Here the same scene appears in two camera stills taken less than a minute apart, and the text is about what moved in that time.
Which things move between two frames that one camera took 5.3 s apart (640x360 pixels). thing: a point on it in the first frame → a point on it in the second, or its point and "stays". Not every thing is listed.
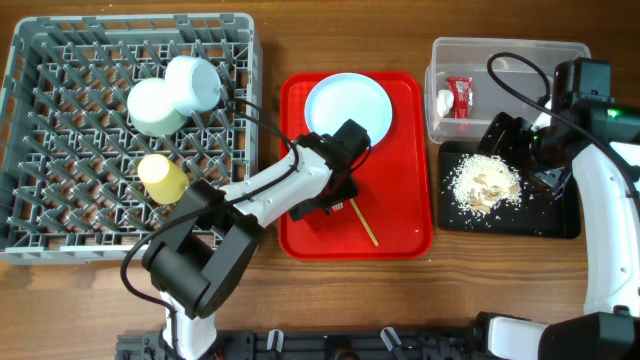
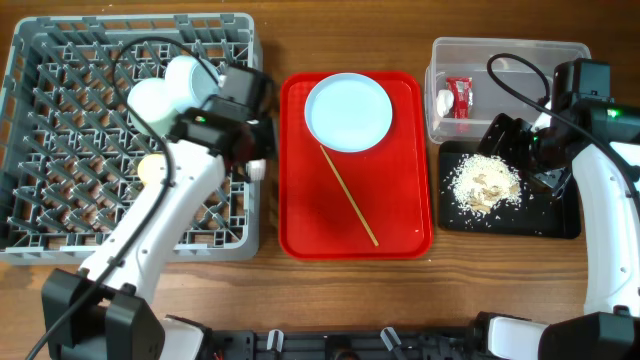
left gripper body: [347, 189] → [264, 139]
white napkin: [444, 102] stays
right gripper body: [519, 142] stays
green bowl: [151, 109] stays
